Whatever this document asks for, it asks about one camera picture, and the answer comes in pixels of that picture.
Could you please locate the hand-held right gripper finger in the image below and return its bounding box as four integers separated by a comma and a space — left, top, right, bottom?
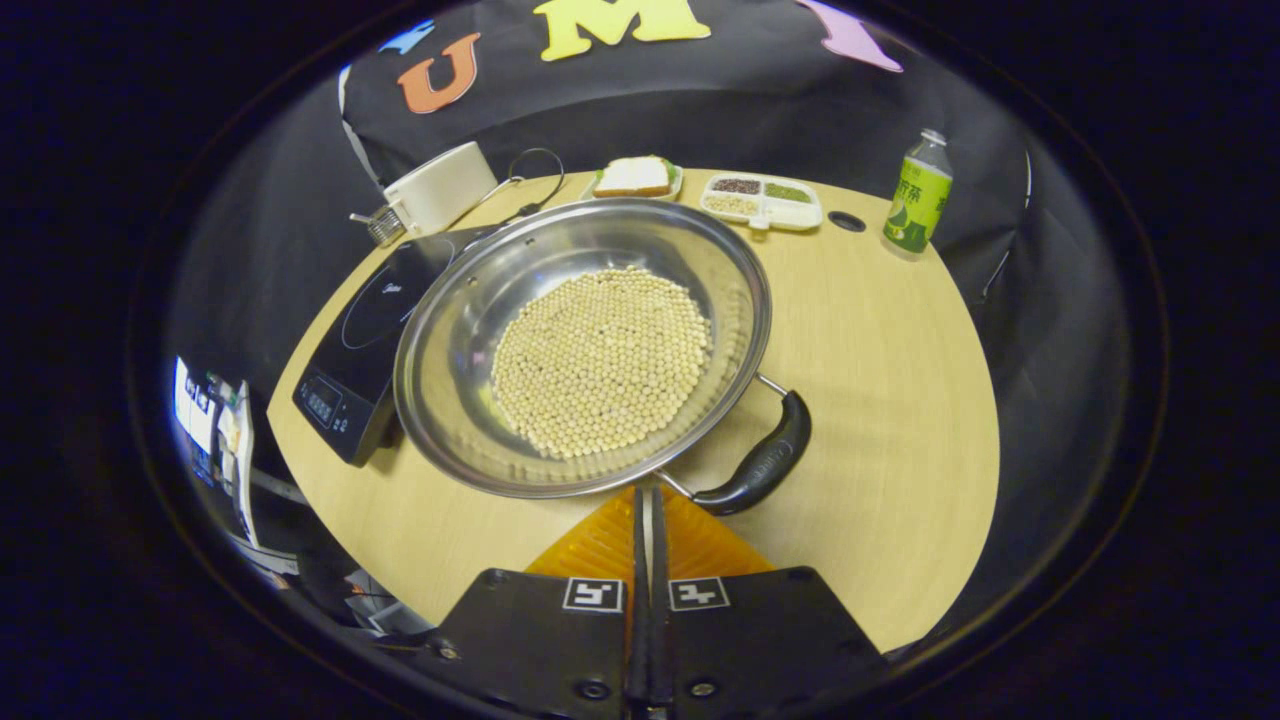
435, 487, 651, 720
650, 485, 891, 720

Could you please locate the pile of yellow beans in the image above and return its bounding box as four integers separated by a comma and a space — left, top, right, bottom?
490, 265, 713, 461

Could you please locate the stainless steel pot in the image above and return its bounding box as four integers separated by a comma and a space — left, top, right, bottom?
393, 197, 813, 518

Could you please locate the black induction cooktop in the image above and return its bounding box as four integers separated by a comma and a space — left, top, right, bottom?
292, 225, 501, 468

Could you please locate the white divided grain tray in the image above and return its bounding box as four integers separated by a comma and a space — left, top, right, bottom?
699, 173, 824, 233

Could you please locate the small pale green plate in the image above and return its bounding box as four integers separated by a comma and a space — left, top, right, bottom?
583, 160, 685, 202

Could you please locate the white bread sandwich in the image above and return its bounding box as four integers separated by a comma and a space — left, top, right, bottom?
593, 155, 673, 198

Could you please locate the white toaster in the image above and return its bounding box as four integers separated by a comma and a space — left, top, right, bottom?
383, 141, 499, 238

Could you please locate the green drink bottle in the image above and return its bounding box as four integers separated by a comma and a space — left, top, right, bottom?
882, 128, 954, 256

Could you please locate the white cluttered rack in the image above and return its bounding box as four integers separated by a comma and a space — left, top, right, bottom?
172, 355, 301, 576

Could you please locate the black power cable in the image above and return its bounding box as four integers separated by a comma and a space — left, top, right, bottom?
470, 147, 566, 223

